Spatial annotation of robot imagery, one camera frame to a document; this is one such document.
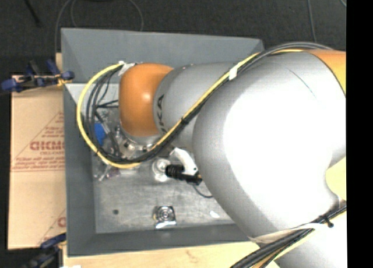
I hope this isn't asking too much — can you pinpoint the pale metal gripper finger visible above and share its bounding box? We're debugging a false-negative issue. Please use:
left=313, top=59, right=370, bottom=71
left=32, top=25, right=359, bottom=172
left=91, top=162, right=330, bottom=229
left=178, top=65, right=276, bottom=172
left=93, top=164, right=112, bottom=178
left=98, top=168, right=121, bottom=182

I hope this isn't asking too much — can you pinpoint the grey metal bin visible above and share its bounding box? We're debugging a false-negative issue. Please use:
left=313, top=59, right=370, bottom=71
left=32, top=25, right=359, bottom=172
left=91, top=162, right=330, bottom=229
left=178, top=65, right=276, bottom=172
left=60, top=27, right=265, bottom=256

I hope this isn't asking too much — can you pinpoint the blue rectangular object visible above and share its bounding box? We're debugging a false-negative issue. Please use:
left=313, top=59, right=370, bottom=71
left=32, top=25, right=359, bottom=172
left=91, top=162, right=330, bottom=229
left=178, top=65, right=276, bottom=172
left=93, top=122, right=107, bottom=146

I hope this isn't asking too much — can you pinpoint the clear square glass dish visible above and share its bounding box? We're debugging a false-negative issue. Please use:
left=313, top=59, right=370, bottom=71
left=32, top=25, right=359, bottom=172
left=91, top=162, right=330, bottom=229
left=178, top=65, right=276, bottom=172
left=152, top=205, right=178, bottom=230

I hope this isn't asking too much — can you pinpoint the brown cardboard board red print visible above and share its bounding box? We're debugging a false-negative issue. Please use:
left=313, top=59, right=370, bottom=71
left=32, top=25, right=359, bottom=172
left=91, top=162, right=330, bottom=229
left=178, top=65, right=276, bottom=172
left=6, top=85, right=68, bottom=251

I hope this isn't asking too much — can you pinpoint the black cylinder on white bracket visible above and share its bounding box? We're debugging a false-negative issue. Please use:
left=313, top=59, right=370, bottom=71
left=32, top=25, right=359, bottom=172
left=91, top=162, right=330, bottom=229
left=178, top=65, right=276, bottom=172
left=164, top=147, right=203, bottom=186

